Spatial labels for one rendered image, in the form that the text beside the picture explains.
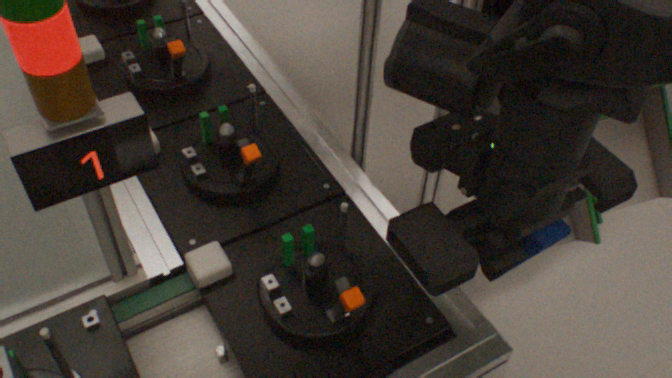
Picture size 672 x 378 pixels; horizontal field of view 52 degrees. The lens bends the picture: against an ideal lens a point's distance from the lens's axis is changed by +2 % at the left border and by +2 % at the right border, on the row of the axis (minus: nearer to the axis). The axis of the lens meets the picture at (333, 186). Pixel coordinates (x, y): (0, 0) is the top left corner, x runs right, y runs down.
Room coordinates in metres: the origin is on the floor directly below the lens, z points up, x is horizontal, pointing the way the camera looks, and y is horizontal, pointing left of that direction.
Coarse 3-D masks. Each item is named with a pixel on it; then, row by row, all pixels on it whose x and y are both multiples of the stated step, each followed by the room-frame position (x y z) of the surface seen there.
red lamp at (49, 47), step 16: (64, 16) 0.45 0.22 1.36; (16, 32) 0.43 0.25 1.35; (32, 32) 0.43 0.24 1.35; (48, 32) 0.44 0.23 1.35; (64, 32) 0.45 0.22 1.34; (16, 48) 0.43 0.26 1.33; (32, 48) 0.43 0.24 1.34; (48, 48) 0.43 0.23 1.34; (64, 48) 0.44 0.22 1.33; (80, 48) 0.46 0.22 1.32; (32, 64) 0.43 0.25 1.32; (48, 64) 0.43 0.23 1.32; (64, 64) 0.44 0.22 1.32
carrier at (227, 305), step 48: (240, 240) 0.53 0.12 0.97; (288, 240) 0.48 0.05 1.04; (336, 240) 0.54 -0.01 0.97; (240, 288) 0.46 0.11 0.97; (288, 288) 0.45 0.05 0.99; (384, 288) 0.47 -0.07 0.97; (240, 336) 0.39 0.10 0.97; (288, 336) 0.39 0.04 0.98; (336, 336) 0.39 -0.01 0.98; (384, 336) 0.40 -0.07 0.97; (432, 336) 0.40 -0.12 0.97
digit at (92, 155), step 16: (80, 144) 0.43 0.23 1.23; (96, 144) 0.44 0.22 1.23; (112, 144) 0.45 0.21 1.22; (64, 160) 0.42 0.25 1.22; (80, 160) 0.43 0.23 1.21; (96, 160) 0.44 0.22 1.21; (112, 160) 0.44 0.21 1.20; (80, 176) 0.43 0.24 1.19; (96, 176) 0.43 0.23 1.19; (112, 176) 0.44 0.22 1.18
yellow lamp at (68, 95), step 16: (80, 64) 0.45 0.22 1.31; (32, 80) 0.43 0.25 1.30; (48, 80) 0.43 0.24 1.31; (64, 80) 0.44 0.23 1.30; (80, 80) 0.45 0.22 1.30; (32, 96) 0.44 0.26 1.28; (48, 96) 0.43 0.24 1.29; (64, 96) 0.43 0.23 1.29; (80, 96) 0.44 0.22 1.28; (48, 112) 0.43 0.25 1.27; (64, 112) 0.43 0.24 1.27; (80, 112) 0.44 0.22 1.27
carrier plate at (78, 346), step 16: (80, 304) 0.42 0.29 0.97; (96, 304) 0.42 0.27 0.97; (48, 320) 0.40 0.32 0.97; (64, 320) 0.40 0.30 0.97; (80, 320) 0.40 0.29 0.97; (112, 320) 0.40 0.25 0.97; (16, 336) 0.38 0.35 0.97; (32, 336) 0.38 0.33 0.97; (64, 336) 0.38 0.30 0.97; (80, 336) 0.38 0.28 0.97; (96, 336) 0.38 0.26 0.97; (112, 336) 0.38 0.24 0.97; (16, 352) 0.36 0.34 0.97; (32, 352) 0.36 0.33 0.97; (48, 352) 0.36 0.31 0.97; (64, 352) 0.36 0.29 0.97; (80, 352) 0.36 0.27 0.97; (96, 352) 0.36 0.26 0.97; (112, 352) 0.36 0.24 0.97; (128, 352) 0.37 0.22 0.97; (80, 368) 0.34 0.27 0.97; (96, 368) 0.34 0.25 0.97; (112, 368) 0.35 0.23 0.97; (128, 368) 0.35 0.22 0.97
